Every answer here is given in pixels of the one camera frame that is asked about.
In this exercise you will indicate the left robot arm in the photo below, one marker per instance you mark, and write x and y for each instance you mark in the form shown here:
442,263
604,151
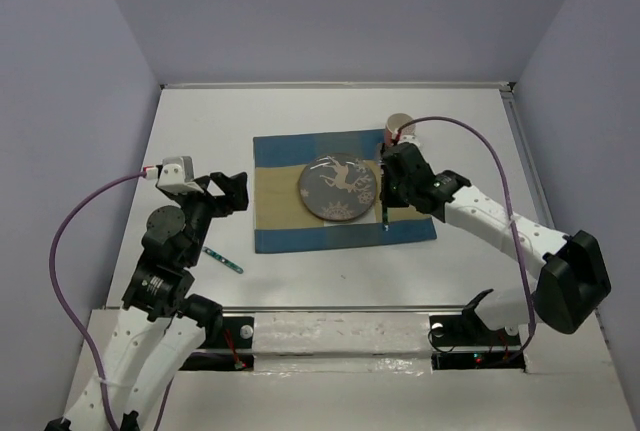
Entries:
160,322

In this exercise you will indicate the fork with green handle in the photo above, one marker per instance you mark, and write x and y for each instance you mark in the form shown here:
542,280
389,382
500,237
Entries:
223,260

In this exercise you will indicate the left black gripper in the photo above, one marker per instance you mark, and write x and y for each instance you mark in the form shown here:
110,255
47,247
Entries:
235,198

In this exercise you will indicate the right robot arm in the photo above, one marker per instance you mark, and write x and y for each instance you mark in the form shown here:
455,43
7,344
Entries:
565,275

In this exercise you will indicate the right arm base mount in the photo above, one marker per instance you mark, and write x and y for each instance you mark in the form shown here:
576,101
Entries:
462,342

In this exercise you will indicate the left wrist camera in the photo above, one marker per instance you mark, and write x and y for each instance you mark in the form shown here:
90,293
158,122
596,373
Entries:
174,175

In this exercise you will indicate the blue beige placemat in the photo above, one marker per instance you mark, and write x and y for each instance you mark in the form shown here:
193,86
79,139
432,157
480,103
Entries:
284,224

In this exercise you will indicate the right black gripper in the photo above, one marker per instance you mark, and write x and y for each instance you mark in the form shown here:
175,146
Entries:
387,196

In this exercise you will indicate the pink cup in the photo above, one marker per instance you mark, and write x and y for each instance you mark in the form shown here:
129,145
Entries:
393,123

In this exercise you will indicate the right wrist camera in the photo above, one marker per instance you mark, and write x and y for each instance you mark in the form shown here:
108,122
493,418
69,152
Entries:
405,138

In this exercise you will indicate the grey patterned plate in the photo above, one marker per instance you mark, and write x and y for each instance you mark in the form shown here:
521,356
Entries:
338,187

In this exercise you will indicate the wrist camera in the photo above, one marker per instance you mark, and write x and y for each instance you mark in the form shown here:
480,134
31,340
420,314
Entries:
405,138
174,175

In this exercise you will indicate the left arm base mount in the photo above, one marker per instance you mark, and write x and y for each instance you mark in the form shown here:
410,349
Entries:
230,350

